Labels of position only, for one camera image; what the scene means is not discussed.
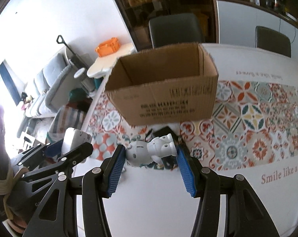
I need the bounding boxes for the white charger cube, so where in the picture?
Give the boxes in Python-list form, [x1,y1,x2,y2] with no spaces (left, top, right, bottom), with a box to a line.
[61,127,92,155]

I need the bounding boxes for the white toy robot figure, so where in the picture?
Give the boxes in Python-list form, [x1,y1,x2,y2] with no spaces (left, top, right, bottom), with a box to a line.
[126,134,177,169]

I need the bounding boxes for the left human hand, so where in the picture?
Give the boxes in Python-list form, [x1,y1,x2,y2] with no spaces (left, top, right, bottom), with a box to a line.
[5,217,27,234]

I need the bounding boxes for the striped fabric bag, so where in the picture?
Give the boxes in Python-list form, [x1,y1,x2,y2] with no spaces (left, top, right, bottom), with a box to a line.
[46,105,86,143]

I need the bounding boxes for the grey sofa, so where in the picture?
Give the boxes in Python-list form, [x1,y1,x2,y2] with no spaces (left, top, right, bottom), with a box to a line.
[17,53,68,137]

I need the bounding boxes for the green bag on floor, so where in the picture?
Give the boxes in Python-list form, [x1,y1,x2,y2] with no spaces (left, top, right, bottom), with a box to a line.
[67,88,92,112]

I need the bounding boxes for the patterned table mat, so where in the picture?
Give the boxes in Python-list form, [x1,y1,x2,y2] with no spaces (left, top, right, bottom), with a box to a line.
[87,81,298,171]

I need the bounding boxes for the stick vacuum cleaner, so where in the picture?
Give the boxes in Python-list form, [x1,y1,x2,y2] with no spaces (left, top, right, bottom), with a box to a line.
[56,35,96,97]

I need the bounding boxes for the cream flower side table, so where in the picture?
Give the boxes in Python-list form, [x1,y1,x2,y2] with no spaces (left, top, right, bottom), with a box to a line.
[86,42,137,89]

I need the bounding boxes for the brown cardboard box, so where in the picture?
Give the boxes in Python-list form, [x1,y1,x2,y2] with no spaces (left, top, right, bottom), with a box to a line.
[105,43,219,126]

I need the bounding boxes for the orange plastic crate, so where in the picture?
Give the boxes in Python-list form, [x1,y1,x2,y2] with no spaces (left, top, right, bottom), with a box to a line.
[95,38,121,57]

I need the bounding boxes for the black dining chair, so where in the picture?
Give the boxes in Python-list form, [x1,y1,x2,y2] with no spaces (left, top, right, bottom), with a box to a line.
[255,26,291,57]
[149,13,205,48]

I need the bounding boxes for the dark glass cabinet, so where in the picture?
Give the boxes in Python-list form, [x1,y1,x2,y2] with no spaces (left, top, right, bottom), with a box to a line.
[114,0,218,50]

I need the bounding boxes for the black power adapter with cable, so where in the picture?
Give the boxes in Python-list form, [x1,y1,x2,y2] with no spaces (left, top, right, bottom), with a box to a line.
[145,126,179,144]

